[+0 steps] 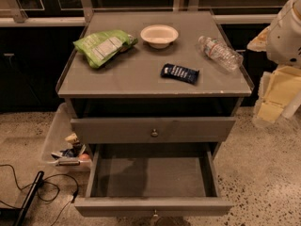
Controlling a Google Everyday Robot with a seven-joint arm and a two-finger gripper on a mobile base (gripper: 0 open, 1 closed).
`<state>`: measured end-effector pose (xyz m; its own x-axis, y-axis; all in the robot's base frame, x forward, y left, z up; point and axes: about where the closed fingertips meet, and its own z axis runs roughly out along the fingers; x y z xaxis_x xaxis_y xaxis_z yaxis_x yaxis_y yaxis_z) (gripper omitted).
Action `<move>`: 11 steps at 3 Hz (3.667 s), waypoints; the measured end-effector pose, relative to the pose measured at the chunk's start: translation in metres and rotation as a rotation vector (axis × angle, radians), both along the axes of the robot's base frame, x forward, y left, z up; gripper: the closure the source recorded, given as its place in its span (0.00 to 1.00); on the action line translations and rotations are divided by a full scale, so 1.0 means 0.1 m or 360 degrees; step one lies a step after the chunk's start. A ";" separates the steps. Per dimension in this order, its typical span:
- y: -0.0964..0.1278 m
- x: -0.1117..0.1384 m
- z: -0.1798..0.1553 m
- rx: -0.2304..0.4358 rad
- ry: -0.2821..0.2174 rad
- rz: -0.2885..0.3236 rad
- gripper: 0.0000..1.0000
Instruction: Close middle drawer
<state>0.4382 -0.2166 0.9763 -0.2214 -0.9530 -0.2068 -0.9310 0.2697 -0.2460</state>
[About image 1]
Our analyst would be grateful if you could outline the green chip bag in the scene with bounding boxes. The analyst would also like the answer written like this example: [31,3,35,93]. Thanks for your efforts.
[73,30,138,69]

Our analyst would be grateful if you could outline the black cable on floor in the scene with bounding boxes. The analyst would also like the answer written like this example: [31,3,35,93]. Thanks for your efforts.
[0,164,80,226]

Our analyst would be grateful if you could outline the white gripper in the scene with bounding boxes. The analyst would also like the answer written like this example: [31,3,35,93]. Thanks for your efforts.
[246,26,301,126]

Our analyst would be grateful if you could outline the grey top drawer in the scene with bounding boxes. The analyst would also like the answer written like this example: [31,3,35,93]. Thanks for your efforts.
[71,117,235,144]

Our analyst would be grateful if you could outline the black stand base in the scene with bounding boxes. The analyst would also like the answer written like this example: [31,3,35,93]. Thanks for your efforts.
[0,170,44,226]

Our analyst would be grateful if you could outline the white paper bowl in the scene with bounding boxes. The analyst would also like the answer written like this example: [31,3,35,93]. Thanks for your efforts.
[140,24,179,49]

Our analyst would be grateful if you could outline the clear plastic storage bin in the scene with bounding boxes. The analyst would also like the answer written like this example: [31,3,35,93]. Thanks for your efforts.
[40,103,92,172]

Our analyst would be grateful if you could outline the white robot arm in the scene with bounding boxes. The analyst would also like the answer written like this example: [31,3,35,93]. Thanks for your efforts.
[247,0,301,126]

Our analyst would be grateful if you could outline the dark blue snack bar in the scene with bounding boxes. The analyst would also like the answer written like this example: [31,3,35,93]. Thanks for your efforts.
[160,63,199,85]

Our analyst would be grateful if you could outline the metal railing with glass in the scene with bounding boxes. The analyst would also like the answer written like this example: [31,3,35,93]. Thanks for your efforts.
[0,0,288,27]

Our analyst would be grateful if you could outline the clear plastic water bottle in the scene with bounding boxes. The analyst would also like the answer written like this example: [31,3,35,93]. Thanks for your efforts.
[198,36,243,73]

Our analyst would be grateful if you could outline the grey drawer cabinet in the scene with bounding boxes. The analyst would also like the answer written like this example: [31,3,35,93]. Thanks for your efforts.
[55,10,255,149]

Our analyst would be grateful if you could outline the grey drawer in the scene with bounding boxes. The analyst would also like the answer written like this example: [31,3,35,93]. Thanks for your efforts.
[75,143,232,218]
[71,117,235,144]

